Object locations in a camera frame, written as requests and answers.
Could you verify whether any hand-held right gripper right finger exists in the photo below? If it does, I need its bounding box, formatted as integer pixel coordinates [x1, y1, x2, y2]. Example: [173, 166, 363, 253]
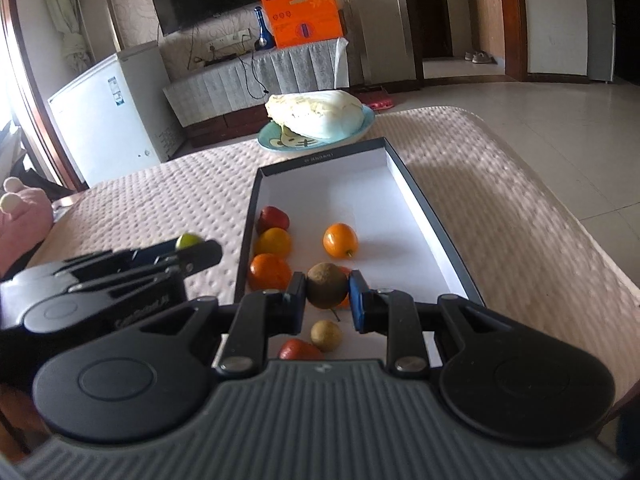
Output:
[348, 269, 543, 378]

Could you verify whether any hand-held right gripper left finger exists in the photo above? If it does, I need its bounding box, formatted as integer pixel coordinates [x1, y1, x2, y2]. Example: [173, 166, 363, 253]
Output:
[135, 271, 307, 378]

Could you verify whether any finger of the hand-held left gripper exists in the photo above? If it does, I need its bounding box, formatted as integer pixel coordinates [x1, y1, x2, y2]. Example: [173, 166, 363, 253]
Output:
[54, 239, 179, 279]
[65, 239, 223, 299]

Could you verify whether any orange with stem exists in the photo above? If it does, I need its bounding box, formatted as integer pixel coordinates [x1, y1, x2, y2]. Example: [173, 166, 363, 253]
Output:
[248, 253, 292, 292]
[334, 265, 353, 322]

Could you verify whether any large brown kiwi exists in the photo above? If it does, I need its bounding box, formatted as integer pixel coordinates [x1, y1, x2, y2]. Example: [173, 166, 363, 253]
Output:
[306, 262, 350, 310]

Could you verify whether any small brown kiwi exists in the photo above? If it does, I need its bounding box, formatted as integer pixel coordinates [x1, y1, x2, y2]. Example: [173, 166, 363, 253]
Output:
[310, 321, 343, 353]

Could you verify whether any small red-orange tangerine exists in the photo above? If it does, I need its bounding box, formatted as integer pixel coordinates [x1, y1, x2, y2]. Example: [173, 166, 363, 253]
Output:
[277, 338, 325, 361]

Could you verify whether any yellow orange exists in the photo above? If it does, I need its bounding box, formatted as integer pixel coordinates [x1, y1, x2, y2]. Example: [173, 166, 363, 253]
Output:
[254, 227, 292, 257]

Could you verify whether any small orange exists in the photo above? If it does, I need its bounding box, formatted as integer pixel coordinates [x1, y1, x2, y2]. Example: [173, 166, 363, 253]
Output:
[322, 223, 360, 259]

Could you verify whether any red apple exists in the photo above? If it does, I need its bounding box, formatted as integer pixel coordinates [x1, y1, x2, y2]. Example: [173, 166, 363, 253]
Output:
[256, 205, 291, 233]

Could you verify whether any grey cardboard box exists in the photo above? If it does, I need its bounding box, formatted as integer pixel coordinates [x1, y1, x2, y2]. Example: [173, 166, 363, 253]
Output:
[234, 136, 486, 361]

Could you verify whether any person's left hand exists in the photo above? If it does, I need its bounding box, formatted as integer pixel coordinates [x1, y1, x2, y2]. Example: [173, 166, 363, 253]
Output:
[0, 385, 44, 463]

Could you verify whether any pink plush toy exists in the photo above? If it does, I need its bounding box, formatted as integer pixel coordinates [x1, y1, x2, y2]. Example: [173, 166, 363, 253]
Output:
[0, 176, 55, 273]

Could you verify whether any dark wooden cabinet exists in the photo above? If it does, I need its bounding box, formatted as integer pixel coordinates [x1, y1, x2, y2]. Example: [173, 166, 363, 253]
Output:
[182, 95, 281, 150]

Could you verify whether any white chest freezer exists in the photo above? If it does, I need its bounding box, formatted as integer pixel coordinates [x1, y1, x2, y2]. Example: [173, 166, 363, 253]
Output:
[47, 40, 173, 188]

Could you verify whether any light blue plate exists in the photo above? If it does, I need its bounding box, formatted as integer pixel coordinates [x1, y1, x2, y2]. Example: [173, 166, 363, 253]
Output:
[257, 105, 376, 152]

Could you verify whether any lace cabinet cloth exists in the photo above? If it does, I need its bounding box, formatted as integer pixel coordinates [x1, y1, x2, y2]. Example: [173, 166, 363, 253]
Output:
[162, 40, 351, 128]

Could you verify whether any napa cabbage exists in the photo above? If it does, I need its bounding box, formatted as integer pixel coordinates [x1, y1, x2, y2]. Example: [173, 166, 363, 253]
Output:
[265, 90, 364, 140]

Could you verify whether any blue glass bottle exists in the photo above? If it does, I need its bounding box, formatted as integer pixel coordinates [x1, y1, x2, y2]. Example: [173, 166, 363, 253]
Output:
[252, 6, 275, 51]

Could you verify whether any white plastic bag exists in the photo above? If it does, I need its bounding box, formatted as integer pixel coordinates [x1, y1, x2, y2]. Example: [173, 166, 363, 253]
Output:
[331, 36, 351, 88]

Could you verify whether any white curtain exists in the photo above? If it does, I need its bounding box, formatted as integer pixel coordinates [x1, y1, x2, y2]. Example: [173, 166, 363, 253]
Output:
[37, 0, 93, 68]

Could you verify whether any orange paper bag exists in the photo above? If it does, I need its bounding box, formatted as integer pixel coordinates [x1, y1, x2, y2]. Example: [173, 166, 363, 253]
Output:
[259, 0, 348, 50]

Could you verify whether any dark door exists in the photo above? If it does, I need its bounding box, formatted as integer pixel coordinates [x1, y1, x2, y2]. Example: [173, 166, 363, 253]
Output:
[410, 0, 456, 58]

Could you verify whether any light wooden cabinet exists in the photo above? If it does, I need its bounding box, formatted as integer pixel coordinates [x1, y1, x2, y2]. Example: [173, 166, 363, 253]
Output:
[467, 0, 506, 61]

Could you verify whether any silver refrigerator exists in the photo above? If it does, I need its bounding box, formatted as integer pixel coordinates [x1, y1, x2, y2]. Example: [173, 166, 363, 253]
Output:
[582, 0, 617, 83]

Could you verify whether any black cable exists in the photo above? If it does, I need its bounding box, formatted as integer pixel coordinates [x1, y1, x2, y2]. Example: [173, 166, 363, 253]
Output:
[237, 52, 268, 96]

